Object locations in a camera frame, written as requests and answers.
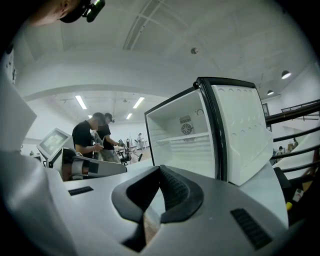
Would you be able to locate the black railing wooden handrail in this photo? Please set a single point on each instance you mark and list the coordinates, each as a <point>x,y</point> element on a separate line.
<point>295,113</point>

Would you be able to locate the black mini fridge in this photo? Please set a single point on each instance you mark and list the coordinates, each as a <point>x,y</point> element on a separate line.
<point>175,155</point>

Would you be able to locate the small yellow object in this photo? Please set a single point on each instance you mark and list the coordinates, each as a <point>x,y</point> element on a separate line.
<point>289,206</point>

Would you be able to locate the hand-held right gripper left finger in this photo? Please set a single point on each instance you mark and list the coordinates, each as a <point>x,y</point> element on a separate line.
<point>87,220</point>

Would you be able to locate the white wire shelf rack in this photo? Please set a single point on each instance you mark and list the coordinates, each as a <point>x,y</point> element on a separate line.
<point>185,138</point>

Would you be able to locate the white paper card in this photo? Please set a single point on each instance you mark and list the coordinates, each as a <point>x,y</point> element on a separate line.
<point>298,195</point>

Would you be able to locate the person's head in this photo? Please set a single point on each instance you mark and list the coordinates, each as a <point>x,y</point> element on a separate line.
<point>50,12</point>

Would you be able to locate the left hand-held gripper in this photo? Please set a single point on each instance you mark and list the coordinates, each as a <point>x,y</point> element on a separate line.
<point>53,142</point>

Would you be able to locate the black head camera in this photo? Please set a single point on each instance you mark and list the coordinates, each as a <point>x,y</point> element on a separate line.
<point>95,7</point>

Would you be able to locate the black pendant lamp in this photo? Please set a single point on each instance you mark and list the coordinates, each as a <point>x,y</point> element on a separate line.
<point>286,75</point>
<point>270,92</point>

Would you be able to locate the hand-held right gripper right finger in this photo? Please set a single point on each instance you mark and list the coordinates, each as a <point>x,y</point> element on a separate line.
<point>212,225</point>

